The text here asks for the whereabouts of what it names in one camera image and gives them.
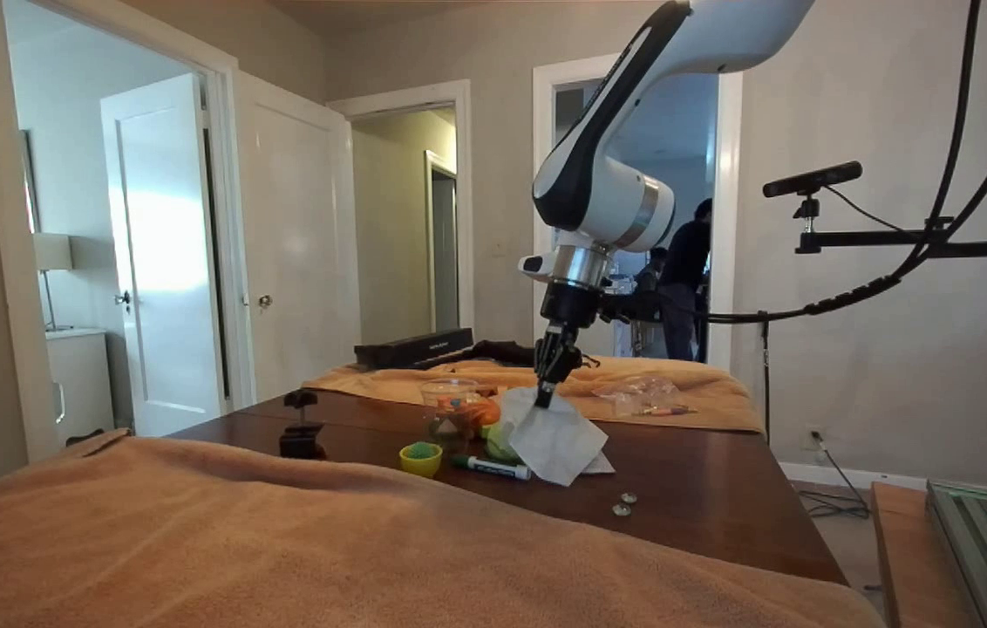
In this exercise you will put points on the black stereo camera bar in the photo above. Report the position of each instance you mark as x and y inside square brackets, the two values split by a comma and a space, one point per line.
[810, 180]

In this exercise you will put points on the small silver coin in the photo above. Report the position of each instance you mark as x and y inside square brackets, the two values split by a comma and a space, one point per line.
[623, 512]
[630, 498]

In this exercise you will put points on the long black box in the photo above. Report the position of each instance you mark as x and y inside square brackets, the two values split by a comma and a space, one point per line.
[408, 352]

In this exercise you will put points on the orange towel with bag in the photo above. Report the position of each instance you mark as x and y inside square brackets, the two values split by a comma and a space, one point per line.
[702, 403]

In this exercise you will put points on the white paper towel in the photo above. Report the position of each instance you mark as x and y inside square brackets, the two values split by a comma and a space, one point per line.
[557, 440]

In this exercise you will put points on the white inner room door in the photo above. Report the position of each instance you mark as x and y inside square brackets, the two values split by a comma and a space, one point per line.
[166, 256]

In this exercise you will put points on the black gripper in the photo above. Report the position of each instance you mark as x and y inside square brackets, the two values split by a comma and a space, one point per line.
[568, 308]

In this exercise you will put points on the clear plastic zip bag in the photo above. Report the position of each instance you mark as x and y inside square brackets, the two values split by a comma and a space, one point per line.
[650, 399]

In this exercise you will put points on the white shade table lamp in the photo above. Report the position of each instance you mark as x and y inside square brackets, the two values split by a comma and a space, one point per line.
[52, 253]

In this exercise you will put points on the person in dark clothes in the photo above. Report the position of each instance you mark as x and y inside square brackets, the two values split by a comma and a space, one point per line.
[687, 282]

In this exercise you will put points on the white open panel door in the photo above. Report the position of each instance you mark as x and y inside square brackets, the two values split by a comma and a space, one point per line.
[296, 232]

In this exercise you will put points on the green white dry-erase marker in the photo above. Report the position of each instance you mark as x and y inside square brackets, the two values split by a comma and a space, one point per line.
[496, 468]

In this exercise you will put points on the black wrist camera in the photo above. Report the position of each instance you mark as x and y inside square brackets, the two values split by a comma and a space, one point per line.
[630, 308]

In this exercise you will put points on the large orange towel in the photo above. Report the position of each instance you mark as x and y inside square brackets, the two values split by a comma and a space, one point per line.
[283, 547]

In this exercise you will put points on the small orange toy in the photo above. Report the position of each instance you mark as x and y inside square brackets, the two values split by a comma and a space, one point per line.
[464, 413]

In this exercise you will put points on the black fabric bag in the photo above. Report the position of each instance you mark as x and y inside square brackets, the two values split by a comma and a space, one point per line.
[511, 355]

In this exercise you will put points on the yellow cup green inside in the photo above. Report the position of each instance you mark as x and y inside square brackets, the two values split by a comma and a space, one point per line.
[418, 458]

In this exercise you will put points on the glass framed tray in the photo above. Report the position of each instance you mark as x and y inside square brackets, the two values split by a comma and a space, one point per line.
[983, 560]

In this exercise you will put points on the thin black pole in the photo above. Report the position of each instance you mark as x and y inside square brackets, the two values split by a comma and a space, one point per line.
[763, 377]

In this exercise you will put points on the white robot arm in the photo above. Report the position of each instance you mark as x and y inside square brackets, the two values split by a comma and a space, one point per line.
[616, 198]

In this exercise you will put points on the white bedroom cabinet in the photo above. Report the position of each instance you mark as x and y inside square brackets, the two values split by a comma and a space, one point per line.
[82, 387]

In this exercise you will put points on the black clamp stand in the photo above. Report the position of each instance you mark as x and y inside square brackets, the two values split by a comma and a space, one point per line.
[302, 440]

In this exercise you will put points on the white wall outlet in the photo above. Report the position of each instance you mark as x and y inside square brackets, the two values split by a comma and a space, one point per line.
[817, 440]

